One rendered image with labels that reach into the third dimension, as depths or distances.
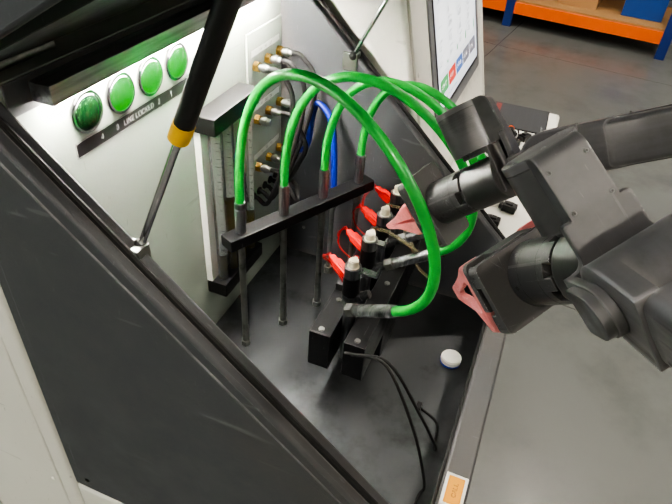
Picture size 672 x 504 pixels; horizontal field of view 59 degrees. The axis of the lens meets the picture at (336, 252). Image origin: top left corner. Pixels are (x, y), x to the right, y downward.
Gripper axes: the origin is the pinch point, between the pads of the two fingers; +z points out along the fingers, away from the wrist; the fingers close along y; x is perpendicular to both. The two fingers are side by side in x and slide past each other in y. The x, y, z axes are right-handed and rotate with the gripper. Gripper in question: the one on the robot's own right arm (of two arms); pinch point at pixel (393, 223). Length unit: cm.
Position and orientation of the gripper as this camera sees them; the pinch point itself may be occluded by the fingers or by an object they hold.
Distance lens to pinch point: 85.5
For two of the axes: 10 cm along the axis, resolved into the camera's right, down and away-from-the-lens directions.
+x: -6.0, 4.6, -6.6
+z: -6.2, 2.6, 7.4
